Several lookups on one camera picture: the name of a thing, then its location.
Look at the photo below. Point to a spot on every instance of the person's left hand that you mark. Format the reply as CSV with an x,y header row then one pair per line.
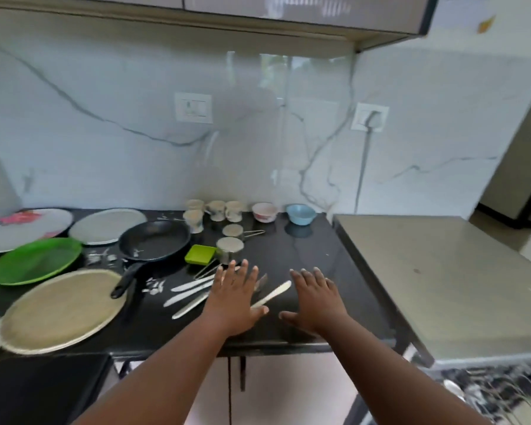
x,y
232,300

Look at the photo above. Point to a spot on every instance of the person's right hand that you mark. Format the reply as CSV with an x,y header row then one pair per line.
x,y
318,305

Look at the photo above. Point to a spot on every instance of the green rectangular dish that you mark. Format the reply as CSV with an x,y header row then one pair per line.
x,y
200,255

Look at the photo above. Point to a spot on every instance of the small steel cup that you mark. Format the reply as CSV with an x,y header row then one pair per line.
x,y
232,231

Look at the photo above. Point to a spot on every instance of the cluster of small teacups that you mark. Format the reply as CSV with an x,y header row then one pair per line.
x,y
194,221

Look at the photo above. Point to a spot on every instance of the light blue bowl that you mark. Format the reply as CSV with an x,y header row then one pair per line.
x,y
301,214

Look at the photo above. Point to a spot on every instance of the white floral bowl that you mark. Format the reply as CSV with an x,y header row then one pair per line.
x,y
264,212

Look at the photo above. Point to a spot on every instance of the black frying pan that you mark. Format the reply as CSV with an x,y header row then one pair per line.
x,y
155,241

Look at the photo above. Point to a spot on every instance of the silver dishwasher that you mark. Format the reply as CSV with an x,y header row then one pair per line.
x,y
447,283

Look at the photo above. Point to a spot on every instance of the plain beige small plate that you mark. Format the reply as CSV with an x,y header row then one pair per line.
x,y
108,225

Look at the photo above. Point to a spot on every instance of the beige speckled round plate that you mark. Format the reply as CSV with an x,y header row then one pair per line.
x,y
62,312

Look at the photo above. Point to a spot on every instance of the green plate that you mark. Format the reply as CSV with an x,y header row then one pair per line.
x,y
35,261

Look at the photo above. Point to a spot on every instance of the white pink flower plate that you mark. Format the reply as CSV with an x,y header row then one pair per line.
x,y
26,230

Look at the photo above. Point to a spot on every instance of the person's left forearm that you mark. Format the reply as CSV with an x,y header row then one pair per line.
x,y
159,385

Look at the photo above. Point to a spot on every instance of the person's right forearm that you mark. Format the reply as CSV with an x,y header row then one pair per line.
x,y
389,385

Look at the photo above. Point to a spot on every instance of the black countertop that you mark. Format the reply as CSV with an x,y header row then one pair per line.
x,y
292,261

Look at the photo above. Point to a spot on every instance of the pink base cabinet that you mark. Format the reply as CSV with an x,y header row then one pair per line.
x,y
292,393

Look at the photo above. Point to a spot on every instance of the yellow tape piece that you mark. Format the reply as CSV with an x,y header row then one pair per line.
x,y
486,24

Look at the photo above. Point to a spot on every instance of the white wall socket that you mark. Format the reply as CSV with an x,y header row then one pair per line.
x,y
358,117

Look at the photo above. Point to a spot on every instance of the white socket with switch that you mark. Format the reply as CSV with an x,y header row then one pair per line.
x,y
194,108

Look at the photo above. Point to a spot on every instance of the beige wall cabinet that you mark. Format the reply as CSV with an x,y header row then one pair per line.
x,y
203,4

